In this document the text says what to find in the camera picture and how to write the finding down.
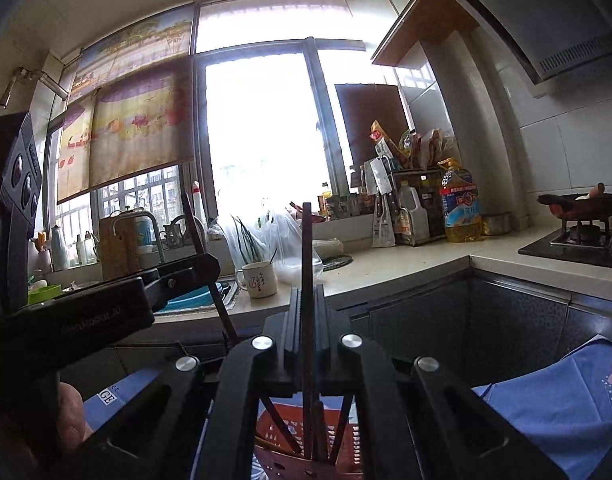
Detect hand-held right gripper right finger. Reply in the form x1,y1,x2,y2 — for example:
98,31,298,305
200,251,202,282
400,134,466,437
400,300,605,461
311,284,569,480

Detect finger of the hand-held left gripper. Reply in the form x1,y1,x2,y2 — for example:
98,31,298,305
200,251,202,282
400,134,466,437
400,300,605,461
144,253,222,313

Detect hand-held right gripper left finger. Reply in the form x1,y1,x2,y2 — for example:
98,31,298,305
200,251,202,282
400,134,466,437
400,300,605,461
68,286,307,480

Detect dark wooden chopstick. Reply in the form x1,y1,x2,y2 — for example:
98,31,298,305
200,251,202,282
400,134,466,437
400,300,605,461
301,202,315,462
180,191,240,345
314,400,327,462
259,395,302,454
330,395,352,464

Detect orange plastic basket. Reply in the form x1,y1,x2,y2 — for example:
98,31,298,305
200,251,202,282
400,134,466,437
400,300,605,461
255,399,363,477

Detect person's left hand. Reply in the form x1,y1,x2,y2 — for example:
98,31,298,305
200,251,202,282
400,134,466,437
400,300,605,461
54,382,95,462

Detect blue plastic basin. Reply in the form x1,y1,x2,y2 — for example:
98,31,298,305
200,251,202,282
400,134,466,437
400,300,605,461
165,287,213,311

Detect steel kitchen sink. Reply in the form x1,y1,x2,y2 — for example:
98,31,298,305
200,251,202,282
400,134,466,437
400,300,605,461
156,280,238,317

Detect green plastic cup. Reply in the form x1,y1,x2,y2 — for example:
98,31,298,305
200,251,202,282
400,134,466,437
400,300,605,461
28,283,62,306

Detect chrome faucet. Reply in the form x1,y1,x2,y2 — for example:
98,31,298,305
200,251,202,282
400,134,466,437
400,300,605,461
110,209,187,264

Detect white printed mug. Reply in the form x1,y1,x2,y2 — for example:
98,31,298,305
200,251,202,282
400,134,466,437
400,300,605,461
234,261,279,300

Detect white bottle with red cap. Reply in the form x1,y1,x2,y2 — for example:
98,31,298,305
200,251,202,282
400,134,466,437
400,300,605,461
191,179,209,234

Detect white food bag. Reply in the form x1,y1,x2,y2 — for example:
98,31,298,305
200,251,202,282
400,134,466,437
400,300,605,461
313,238,346,261

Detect silver thermos bottle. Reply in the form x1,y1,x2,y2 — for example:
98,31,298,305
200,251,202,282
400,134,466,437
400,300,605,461
50,223,71,272

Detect wooden cutting board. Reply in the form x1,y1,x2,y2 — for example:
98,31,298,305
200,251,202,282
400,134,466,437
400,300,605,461
98,209,142,281

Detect pink utensil cup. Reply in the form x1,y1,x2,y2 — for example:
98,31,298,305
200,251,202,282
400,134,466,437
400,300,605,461
32,229,54,274

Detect green onions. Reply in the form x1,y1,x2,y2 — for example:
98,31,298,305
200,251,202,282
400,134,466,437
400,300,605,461
233,214,267,262

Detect clear plastic bag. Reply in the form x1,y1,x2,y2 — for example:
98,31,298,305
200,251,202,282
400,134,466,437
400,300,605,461
218,207,325,284

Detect white standing pouch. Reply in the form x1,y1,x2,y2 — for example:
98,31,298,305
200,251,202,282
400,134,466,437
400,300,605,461
371,204,397,249

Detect row of seasoning bottles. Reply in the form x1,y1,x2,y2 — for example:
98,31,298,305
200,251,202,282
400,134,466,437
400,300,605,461
318,184,377,221

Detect white plastic jug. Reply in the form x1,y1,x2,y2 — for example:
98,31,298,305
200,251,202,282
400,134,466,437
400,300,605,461
398,182,431,247

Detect steel cleaver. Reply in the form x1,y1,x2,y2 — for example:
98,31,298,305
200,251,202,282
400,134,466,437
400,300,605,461
363,157,395,227

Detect metal seasoning rack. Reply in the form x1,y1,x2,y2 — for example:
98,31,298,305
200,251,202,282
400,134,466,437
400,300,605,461
390,167,450,247

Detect large fruit print blind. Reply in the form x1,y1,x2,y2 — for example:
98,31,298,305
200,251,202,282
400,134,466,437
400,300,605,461
88,57,197,191

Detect narrow fruit print blind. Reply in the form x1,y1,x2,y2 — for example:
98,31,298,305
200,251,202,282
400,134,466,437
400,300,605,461
55,97,98,206

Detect large kitchen window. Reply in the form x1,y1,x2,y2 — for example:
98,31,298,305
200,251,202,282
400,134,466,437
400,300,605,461
44,2,421,266

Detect yellow cooking oil bottle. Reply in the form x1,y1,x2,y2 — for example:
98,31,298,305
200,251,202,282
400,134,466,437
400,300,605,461
438,157,485,244

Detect orange snack packet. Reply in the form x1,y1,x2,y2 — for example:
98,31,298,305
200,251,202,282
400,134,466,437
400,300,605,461
369,119,395,159

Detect dark base cabinet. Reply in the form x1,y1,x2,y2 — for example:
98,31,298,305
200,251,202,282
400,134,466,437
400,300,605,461
348,259,612,393

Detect green yellow snack packet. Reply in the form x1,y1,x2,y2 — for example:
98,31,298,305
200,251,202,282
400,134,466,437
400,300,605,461
398,129,419,169

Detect small steel pot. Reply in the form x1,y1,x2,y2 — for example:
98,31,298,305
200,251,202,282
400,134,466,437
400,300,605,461
480,211,513,236

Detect dark brown board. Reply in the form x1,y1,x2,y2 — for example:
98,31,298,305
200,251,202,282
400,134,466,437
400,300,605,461
334,82,413,182

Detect clear snack packet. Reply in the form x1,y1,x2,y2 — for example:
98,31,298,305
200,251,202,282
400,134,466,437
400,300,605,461
418,128,460,169

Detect palm print window blind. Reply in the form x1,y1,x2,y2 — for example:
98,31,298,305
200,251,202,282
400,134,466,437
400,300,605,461
68,5,195,104

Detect blue printed apron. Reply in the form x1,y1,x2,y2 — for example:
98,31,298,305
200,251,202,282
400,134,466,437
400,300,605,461
82,334,612,480

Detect black gas stove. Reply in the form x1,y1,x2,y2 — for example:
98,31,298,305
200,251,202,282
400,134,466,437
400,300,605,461
518,222,612,270

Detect black frying pan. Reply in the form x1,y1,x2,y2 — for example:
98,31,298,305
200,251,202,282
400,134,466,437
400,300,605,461
537,192,612,221

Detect steel range hood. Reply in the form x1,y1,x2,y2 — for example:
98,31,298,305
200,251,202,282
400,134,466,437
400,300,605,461
442,0,612,99

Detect grey exhaust duct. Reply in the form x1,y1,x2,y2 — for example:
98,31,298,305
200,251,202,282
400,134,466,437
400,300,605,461
420,35,523,234

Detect metal wall pipe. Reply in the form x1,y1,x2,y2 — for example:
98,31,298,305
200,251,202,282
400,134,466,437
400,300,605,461
0,64,70,109

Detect wooden wall cabinet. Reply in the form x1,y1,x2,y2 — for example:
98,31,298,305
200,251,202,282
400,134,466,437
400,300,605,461
370,0,480,69

